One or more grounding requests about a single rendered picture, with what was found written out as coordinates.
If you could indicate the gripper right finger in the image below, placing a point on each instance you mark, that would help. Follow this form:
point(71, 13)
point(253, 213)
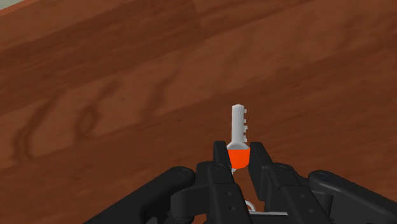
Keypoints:
point(288, 189)

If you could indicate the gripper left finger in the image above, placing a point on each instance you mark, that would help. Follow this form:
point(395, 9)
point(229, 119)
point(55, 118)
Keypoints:
point(217, 186)

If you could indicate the silver key with orange head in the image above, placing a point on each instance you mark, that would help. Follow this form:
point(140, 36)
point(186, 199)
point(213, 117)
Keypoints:
point(238, 136)

